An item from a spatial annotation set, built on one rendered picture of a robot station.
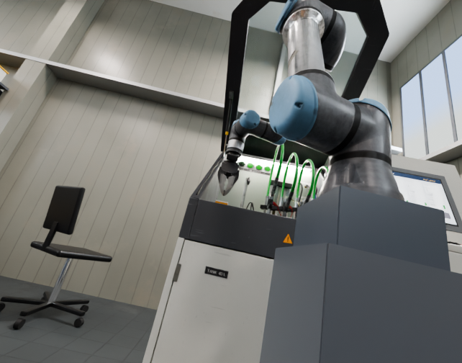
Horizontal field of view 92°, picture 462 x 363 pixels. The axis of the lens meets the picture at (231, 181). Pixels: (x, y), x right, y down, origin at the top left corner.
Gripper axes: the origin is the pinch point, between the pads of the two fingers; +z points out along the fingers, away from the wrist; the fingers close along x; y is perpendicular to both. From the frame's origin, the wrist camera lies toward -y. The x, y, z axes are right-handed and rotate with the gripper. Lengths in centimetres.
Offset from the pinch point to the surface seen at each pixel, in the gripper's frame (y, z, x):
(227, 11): 202, -411, 94
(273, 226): -2.2, 10.1, -21.5
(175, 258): -2.2, 29.1, 11.5
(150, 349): -2, 57, 12
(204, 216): -2.2, 11.8, 5.0
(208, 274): -2.2, 31.8, -1.4
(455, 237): 22, -8, -112
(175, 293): -2.2, 40.0, 8.4
